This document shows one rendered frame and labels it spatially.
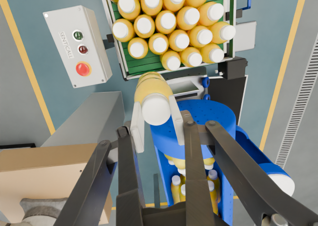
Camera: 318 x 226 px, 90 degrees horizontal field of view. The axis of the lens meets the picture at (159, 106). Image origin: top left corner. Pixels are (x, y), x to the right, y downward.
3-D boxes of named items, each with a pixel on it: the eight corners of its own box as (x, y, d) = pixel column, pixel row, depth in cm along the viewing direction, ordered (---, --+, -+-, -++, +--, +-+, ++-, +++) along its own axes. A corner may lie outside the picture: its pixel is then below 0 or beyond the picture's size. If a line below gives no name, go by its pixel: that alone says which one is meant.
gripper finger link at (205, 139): (187, 136, 14) (221, 130, 14) (178, 111, 18) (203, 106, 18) (188, 150, 14) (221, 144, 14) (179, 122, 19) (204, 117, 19)
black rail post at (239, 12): (225, 21, 61) (235, 19, 53) (225, 12, 60) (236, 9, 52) (231, 20, 61) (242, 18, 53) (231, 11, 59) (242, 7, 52)
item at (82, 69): (79, 76, 46) (78, 77, 45) (75, 63, 45) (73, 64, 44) (92, 74, 46) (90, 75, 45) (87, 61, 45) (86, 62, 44)
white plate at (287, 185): (289, 207, 89) (287, 205, 90) (300, 171, 77) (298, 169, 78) (240, 215, 89) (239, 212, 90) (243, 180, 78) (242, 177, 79)
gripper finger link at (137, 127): (144, 152, 16) (136, 154, 16) (144, 119, 23) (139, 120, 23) (137, 128, 15) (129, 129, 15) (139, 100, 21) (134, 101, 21)
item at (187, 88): (168, 90, 68) (172, 101, 56) (167, 84, 67) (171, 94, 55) (191, 85, 68) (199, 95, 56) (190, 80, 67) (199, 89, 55)
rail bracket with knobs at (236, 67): (212, 75, 69) (222, 81, 60) (211, 58, 66) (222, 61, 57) (234, 70, 69) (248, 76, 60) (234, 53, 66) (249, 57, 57)
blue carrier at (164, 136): (175, 225, 104) (183, 288, 78) (149, 105, 68) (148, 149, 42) (218, 219, 103) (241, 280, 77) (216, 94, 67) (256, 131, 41)
